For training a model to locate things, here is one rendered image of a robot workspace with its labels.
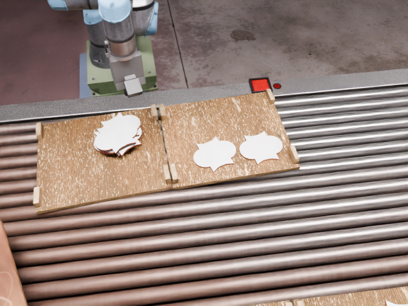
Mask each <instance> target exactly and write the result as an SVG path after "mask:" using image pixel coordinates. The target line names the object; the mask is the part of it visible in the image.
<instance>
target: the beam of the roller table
mask: <svg viewBox="0 0 408 306"><path fill-rule="evenodd" d="M270 83H271V86H272V89H273V95H274V97H275V99H278V98H291V97H303V96H310V95H323V94H335V93H342V92H355V91H362V90H374V89H386V88H394V87H406V86H408V69H395V70H382V71H376V72H363V73H350V74H342V75H329V76H316V77H309V78H296V79H289V80H276V81H270ZM275 83H279V84H280V85H281V88H280V89H275V88H274V87H273V84H275ZM246 94H251V89H250V84H249V83H242V84H230V85H222V86H209V87H196V88H189V89H176V90H163V91H156V92H143V94H141V95H137V96H134V97H130V98H128V97H127V96H126V95H125V94H122V95H109V96H102V97H90V98H77V99H69V100H56V101H43V102H36V103H23V104H10V105H3V106H0V125H3V124H15V123H28V122H34V121H47V120H60V119H67V118H79V117H92V116H99V115H106V114H113V113H117V112H125V111H132V110H137V109H144V108H149V107H151V104H155V106H156V109H157V110H159V104H163V105H164V106H170V105H175V104H183V103H191V102H196V101H204V100H212V99H217V98H225V97H233V96H238V95H246Z"/></svg>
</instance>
